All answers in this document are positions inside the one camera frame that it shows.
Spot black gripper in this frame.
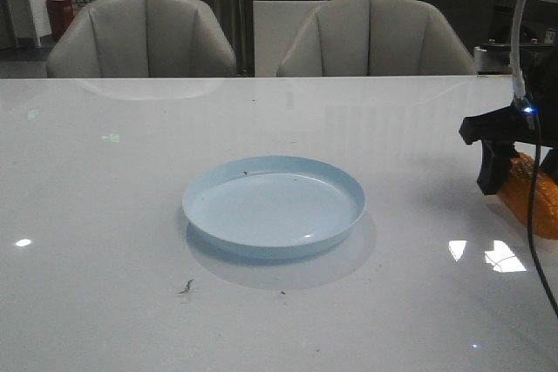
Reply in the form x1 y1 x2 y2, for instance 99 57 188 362
459 47 557 195

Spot orange toy corn cob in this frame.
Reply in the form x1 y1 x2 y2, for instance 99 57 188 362
497 152 557 240

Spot light blue round plate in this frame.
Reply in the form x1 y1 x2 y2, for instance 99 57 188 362
182 155 366 260

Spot dark side table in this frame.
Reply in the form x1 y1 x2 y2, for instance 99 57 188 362
488 0 557 44

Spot right beige upholstered chair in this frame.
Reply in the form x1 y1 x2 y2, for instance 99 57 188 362
276 0 475 78

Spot beige upholstered chair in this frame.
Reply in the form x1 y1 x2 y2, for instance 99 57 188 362
276 0 475 78
46 0 237 78

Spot left beige upholstered chair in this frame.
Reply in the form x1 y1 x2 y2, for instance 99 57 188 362
46 0 237 78

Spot red bin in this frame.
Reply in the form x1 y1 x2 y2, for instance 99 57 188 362
46 0 74 41

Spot white cable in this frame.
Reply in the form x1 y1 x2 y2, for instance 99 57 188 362
508 0 545 98

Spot black cable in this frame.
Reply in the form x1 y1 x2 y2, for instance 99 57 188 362
525 110 558 319

